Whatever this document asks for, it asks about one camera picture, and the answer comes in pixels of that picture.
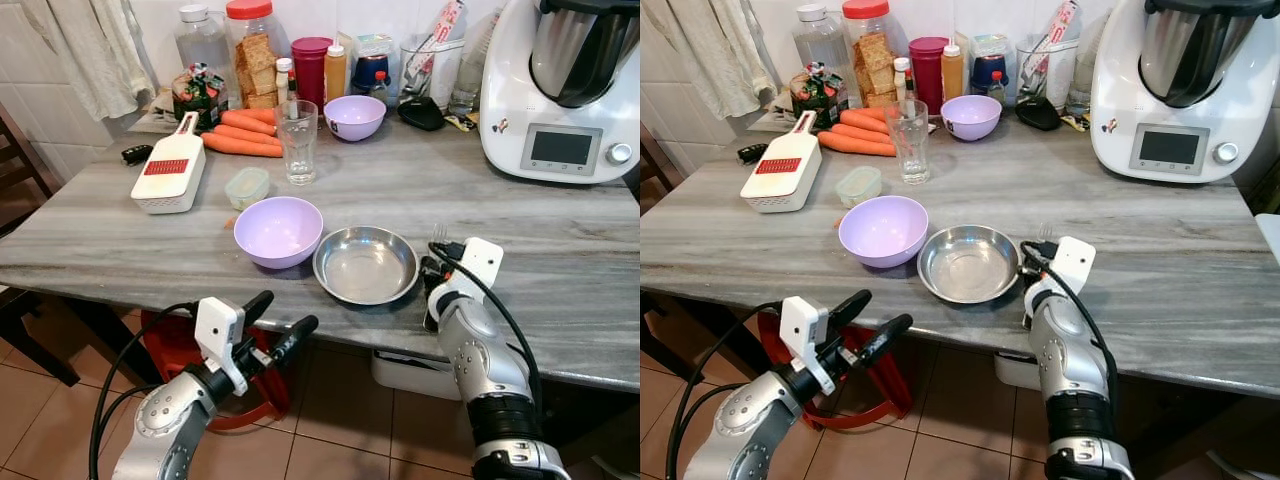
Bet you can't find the clear drinking glass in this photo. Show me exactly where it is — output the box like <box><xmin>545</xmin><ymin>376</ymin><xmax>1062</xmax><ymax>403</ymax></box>
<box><xmin>275</xmin><ymin>100</ymin><xmax>320</xmax><ymax>186</ymax></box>
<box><xmin>886</xmin><ymin>100</ymin><xmax>931</xmax><ymax>186</ymax></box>

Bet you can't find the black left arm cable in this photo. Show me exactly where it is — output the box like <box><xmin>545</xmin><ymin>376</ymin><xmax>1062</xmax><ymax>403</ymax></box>
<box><xmin>664</xmin><ymin>300</ymin><xmax>783</xmax><ymax>480</ymax></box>
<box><xmin>88</xmin><ymin>302</ymin><xmax>199</xmax><ymax>480</ymax></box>

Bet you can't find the clear utensil holder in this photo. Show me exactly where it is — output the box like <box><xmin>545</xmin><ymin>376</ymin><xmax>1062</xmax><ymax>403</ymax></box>
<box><xmin>1016</xmin><ymin>37</ymin><xmax>1081</xmax><ymax>106</ymax></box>
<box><xmin>400</xmin><ymin>38</ymin><xmax>466</xmax><ymax>106</ymax></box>

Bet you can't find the green red snack bag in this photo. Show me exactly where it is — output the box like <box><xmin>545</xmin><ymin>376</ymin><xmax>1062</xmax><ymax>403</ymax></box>
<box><xmin>790</xmin><ymin>62</ymin><xmax>849</xmax><ymax>129</ymax></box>
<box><xmin>172</xmin><ymin>63</ymin><xmax>229</xmax><ymax>131</ymax></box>

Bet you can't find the white food processor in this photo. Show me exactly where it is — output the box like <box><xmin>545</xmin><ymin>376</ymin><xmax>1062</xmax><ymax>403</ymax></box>
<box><xmin>479</xmin><ymin>0</ymin><xmax>641</xmax><ymax>185</ymax></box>
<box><xmin>1088</xmin><ymin>0</ymin><xmax>1280</xmax><ymax>184</ymax></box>

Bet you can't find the dark wooden chair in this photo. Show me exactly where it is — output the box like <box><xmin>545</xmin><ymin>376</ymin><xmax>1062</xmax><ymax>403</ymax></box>
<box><xmin>0</xmin><ymin>100</ymin><xmax>83</xmax><ymax>388</ymax></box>
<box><xmin>640</xmin><ymin>125</ymin><xmax>691</xmax><ymax>216</ymax></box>

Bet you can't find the white grater with red blade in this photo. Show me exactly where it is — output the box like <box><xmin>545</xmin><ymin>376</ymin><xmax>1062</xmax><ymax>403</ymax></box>
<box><xmin>131</xmin><ymin>111</ymin><xmax>207</xmax><ymax>215</ymax></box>
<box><xmin>740</xmin><ymin>110</ymin><xmax>821</xmax><ymax>214</ymax></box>

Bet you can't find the red lidded cracker jar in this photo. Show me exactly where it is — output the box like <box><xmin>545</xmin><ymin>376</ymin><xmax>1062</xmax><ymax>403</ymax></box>
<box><xmin>842</xmin><ymin>0</ymin><xmax>898</xmax><ymax>108</ymax></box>
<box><xmin>225</xmin><ymin>0</ymin><xmax>279</xmax><ymax>109</ymax></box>

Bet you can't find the beige hanging towel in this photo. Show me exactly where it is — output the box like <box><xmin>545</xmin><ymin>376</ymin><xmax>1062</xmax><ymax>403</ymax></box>
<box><xmin>20</xmin><ymin>0</ymin><xmax>156</xmax><ymax>121</ymax></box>
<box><xmin>665</xmin><ymin>0</ymin><xmax>776</xmax><ymax>119</ymax></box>

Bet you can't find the small purple plastic bowl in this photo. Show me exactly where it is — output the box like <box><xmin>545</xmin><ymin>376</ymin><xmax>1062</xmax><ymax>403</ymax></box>
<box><xmin>323</xmin><ymin>96</ymin><xmax>387</xmax><ymax>142</ymax></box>
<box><xmin>940</xmin><ymin>95</ymin><xmax>1003</xmax><ymax>142</ymax></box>

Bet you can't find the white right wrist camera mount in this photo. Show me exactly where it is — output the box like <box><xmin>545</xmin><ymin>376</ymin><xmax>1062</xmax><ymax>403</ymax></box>
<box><xmin>428</xmin><ymin>237</ymin><xmax>505</xmax><ymax>321</ymax></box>
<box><xmin>1025</xmin><ymin>236</ymin><xmax>1097</xmax><ymax>316</ymax></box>

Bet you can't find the large purple plastic bowl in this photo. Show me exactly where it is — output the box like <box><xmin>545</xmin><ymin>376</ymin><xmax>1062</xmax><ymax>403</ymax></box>
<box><xmin>838</xmin><ymin>195</ymin><xmax>930</xmax><ymax>269</ymax></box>
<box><xmin>234</xmin><ymin>196</ymin><xmax>325</xmax><ymax>270</ymax></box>

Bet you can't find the maroon plastic tumbler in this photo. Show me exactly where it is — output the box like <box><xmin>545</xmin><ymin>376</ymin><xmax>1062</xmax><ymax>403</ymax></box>
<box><xmin>909</xmin><ymin>37</ymin><xmax>951</xmax><ymax>114</ymax></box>
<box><xmin>291</xmin><ymin>37</ymin><xmax>334</xmax><ymax>109</ymax></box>

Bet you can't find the white box under table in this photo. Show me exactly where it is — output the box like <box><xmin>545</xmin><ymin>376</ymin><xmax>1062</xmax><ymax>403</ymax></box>
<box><xmin>372</xmin><ymin>348</ymin><xmax>471</xmax><ymax>401</ymax></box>
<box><xmin>995</xmin><ymin>352</ymin><xmax>1041</xmax><ymax>391</ymax></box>

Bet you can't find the red white packet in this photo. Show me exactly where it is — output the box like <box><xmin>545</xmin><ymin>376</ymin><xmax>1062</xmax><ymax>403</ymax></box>
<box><xmin>1030</xmin><ymin>0</ymin><xmax>1084</xmax><ymax>86</ymax></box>
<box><xmin>415</xmin><ymin>0</ymin><xmax>468</xmax><ymax>86</ymax></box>

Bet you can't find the blue jar with clear lid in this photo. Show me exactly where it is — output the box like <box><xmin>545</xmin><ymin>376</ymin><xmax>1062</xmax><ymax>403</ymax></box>
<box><xmin>970</xmin><ymin>35</ymin><xmax>1013</xmax><ymax>98</ymax></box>
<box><xmin>352</xmin><ymin>35</ymin><xmax>398</xmax><ymax>99</ymax></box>

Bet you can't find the clear bottle with white cap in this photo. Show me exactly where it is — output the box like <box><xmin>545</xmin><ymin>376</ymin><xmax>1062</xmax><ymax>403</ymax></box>
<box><xmin>175</xmin><ymin>4</ymin><xmax>233</xmax><ymax>86</ymax></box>
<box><xmin>793</xmin><ymin>4</ymin><xmax>851</xmax><ymax>81</ymax></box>

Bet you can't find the red plastic stool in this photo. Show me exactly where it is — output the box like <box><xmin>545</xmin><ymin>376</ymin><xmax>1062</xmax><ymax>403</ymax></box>
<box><xmin>140</xmin><ymin>310</ymin><xmax>296</xmax><ymax>431</ymax></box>
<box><xmin>757</xmin><ymin>312</ymin><xmax>913</xmax><ymax>431</ymax></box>

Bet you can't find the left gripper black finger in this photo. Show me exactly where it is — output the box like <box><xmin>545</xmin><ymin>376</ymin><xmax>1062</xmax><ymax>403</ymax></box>
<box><xmin>270</xmin><ymin>315</ymin><xmax>320</xmax><ymax>367</ymax></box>
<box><xmin>858</xmin><ymin>314</ymin><xmax>914</xmax><ymax>367</ymax></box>
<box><xmin>825</xmin><ymin>289</ymin><xmax>874</xmax><ymax>333</ymax></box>
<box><xmin>240</xmin><ymin>290</ymin><xmax>275</xmax><ymax>333</ymax></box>

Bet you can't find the round stainless steel plate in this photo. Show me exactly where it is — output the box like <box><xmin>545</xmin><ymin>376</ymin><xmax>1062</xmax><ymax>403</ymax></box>
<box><xmin>313</xmin><ymin>226</ymin><xmax>420</xmax><ymax>306</ymax></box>
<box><xmin>917</xmin><ymin>225</ymin><xmax>1023</xmax><ymax>305</ymax></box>

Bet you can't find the orange bottle with white cap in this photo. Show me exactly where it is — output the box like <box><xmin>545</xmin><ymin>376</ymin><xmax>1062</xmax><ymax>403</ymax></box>
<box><xmin>941</xmin><ymin>44</ymin><xmax>966</xmax><ymax>101</ymax></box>
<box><xmin>325</xmin><ymin>44</ymin><xmax>349</xmax><ymax>103</ymax></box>

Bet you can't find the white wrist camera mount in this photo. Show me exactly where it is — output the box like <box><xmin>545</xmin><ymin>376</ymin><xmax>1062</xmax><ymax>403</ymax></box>
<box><xmin>195</xmin><ymin>297</ymin><xmax>251</xmax><ymax>397</ymax></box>
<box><xmin>780</xmin><ymin>296</ymin><xmax>837</xmax><ymax>397</ymax></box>
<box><xmin>1025</xmin><ymin>236</ymin><xmax>1097</xmax><ymax>316</ymax></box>
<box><xmin>428</xmin><ymin>237</ymin><xmax>505</xmax><ymax>321</ymax></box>

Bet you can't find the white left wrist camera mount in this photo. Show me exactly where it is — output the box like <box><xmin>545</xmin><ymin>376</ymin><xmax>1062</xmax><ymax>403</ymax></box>
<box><xmin>780</xmin><ymin>296</ymin><xmax>837</xmax><ymax>397</ymax></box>
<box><xmin>195</xmin><ymin>297</ymin><xmax>251</xmax><ymax>397</ymax></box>

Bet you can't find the black pouch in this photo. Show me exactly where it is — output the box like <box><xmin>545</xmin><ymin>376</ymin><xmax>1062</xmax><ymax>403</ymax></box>
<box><xmin>397</xmin><ymin>97</ymin><xmax>447</xmax><ymax>132</ymax></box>
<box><xmin>1015</xmin><ymin>96</ymin><xmax>1063</xmax><ymax>131</ymax></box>

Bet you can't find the small clear lidded container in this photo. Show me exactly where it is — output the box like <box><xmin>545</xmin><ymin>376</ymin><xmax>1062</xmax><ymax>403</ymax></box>
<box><xmin>835</xmin><ymin>166</ymin><xmax>883</xmax><ymax>209</ymax></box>
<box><xmin>224</xmin><ymin>167</ymin><xmax>271</xmax><ymax>211</ymax></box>

